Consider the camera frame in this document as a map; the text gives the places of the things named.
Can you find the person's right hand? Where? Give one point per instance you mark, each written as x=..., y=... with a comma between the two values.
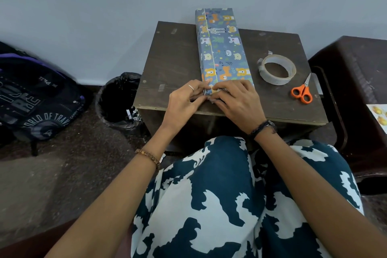
x=240, y=105

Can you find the person's left hand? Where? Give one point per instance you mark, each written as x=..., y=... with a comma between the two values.
x=181, y=106

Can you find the clear tape roll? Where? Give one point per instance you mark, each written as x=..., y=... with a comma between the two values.
x=263, y=73

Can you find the blue animal-print wrapping paper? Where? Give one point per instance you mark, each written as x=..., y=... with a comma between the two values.
x=223, y=46

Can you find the white card with gold stickers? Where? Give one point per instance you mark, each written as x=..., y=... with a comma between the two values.
x=379, y=115

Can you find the person's left forearm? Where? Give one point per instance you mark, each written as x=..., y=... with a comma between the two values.
x=105, y=206

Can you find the person's right forearm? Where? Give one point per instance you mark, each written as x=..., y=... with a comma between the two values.
x=320, y=194

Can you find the small brown wooden table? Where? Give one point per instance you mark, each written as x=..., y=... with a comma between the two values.
x=172, y=64

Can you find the black trash bin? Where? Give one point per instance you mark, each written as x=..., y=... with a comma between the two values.
x=115, y=100

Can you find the teal white patterned trousers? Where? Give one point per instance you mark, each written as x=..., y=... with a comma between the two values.
x=217, y=200

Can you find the brown plastic stool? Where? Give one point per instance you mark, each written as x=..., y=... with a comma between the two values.
x=356, y=85

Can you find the black purple backpack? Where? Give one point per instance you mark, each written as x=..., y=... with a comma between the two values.
x=33, y=97

